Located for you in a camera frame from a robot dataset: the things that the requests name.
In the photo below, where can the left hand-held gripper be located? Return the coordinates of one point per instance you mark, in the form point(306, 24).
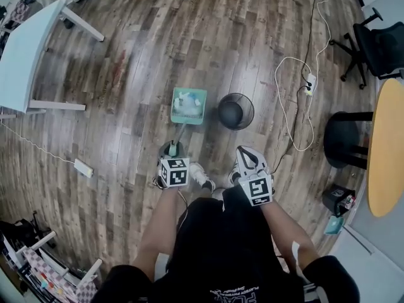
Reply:
point(175, 173)

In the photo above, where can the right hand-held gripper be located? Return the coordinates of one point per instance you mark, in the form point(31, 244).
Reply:
point(257, 188)

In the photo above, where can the teal dustpan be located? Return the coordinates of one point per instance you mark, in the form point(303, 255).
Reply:
point(188, 106)

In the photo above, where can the black mesh trash can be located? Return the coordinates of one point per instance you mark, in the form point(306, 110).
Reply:
point(235, 111)

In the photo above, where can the person's right forearm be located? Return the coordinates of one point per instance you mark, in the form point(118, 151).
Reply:
point(288, 232)

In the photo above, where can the person's left forearm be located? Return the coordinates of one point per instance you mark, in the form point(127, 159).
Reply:
point(158, 226)

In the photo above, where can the person's right white shoe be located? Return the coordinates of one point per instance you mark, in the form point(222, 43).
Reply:
point(234, 175)

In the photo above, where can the person's white shoe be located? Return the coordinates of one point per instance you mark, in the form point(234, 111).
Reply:
point(234, 175)
point(200, 174)

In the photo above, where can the person's left white shoe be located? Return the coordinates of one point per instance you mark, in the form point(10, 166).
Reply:
point(200, 174)

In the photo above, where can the white power strip green light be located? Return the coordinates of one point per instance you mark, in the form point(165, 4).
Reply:
point(83, 168)

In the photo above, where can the person's black clothing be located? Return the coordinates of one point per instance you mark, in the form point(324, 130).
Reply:
point(227, 251)

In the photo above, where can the black round stool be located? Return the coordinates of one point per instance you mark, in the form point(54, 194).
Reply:
point(342, 139)

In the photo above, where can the white power strip with plugs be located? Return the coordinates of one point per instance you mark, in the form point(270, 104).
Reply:
point(310, 83)

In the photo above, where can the black storage box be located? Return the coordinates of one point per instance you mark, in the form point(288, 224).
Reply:
point(337, 199)

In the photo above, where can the small teal tray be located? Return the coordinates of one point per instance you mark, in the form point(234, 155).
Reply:
point(334, 226)

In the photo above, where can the round yellow table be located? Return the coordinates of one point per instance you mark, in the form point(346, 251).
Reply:
point(386, 150)

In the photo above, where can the black office chair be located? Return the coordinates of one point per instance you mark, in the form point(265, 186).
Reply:
point(375, 49)

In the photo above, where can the checked cloth rack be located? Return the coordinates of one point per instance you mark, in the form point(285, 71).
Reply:
point(47, 273)

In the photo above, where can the black bag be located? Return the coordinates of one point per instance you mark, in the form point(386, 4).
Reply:
point(15, 230)

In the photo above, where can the white table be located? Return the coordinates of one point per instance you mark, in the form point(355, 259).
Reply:
point(22, 55)

